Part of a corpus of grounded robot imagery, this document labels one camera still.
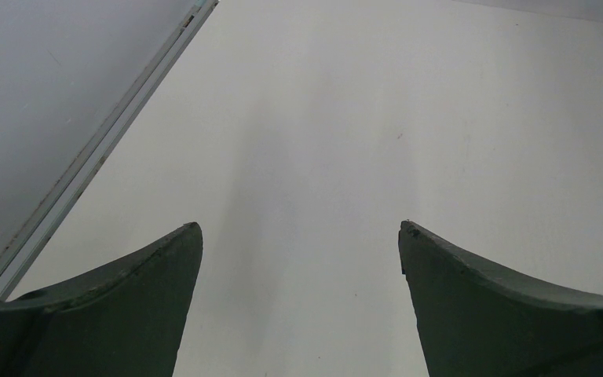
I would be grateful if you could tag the aluminium frame rail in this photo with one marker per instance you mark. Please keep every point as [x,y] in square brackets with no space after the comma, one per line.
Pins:
[74,75]

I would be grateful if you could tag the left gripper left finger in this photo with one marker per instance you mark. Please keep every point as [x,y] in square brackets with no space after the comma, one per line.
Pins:
[124,318]

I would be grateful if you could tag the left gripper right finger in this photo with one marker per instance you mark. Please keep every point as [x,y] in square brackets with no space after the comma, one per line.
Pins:
[476,317]

